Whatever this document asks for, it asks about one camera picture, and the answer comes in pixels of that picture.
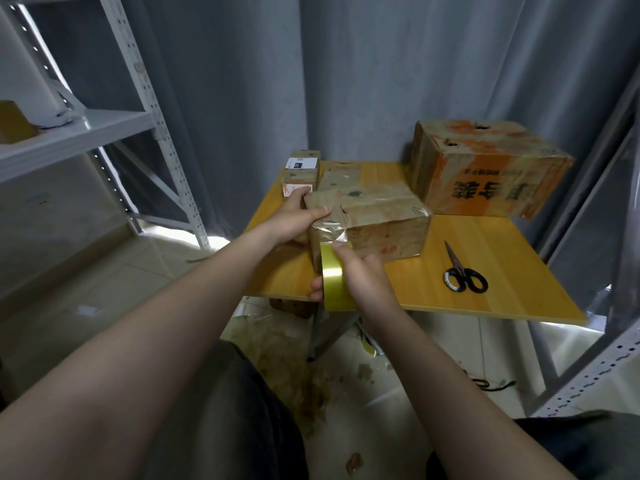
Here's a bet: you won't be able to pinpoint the person's right hand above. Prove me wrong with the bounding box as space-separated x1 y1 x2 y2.
309 241 401 321

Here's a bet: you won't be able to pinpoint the black-handled scissors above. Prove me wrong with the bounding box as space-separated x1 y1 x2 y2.
442 239 490 295

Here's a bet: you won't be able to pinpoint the grey metal shelf unit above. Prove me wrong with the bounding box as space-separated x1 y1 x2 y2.
0 0 213 251
530 65 640 418

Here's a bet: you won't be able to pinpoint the long white-labelled cardboard box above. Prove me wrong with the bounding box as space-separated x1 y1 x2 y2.
281 149 323 198

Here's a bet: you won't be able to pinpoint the grey curtain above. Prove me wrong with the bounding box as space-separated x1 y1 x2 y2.
20 0 640 244

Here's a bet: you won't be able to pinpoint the yellow wooden table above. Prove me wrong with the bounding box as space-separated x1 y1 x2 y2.
240 161 589 364

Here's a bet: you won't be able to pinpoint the large orange print cardboard box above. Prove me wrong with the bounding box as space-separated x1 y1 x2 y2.
405 119 576 220

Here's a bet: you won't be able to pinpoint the person's left hand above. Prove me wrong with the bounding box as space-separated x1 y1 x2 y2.
255 187 332 248

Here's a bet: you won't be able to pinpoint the person's right forearm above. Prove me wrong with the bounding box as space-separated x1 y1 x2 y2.
365 303 581 480

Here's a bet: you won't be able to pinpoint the medium brown cardboard box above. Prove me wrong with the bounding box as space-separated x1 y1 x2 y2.
304 181 433 272

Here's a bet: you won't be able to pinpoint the plain brown cardboard box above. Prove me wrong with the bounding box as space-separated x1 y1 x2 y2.
268 297 319 319

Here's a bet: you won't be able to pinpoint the person's left forearm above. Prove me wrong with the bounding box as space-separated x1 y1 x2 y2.
0 229 286 480

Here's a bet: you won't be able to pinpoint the black adapter cable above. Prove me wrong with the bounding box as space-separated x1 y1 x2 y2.
462 369 519 393

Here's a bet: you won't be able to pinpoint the small cardboard box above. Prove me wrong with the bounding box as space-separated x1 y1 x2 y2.
318 161 365 192

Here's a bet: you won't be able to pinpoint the yellow tape roll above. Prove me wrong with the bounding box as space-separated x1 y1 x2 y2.
319 241 358 314

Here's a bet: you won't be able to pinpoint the tape scraps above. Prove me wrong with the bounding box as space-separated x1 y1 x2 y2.
230 315 346 436

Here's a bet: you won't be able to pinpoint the person's right leg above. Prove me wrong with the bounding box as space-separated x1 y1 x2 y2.
425 409 640 480

